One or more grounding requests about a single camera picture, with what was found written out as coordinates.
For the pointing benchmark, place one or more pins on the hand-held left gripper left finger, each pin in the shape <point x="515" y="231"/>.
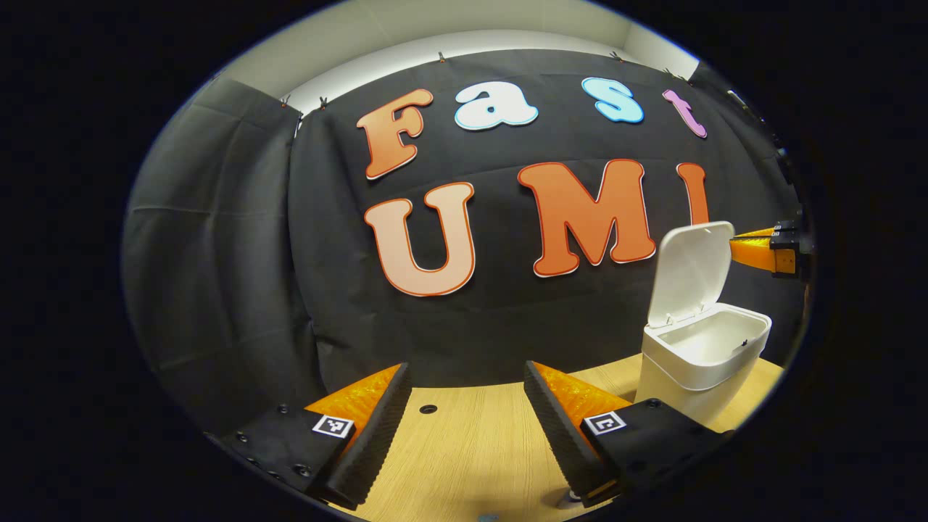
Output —
<point x="373" y="442"/>

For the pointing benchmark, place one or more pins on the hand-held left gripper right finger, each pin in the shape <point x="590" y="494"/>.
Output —
<point x="558" y="442"/>

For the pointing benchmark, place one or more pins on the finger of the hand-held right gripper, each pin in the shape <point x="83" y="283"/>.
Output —
<point x="754" y="254"/>
<point x="784" y="228"/>

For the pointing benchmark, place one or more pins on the white desktop garbage bin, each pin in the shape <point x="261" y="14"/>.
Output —
<point x="681" y="377"/>

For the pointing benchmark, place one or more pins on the wooden desktop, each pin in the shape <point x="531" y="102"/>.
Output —
<point x="471" y="449"/>

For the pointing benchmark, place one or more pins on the black backdrop cloth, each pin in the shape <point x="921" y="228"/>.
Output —
<point x="471" y="333"/>

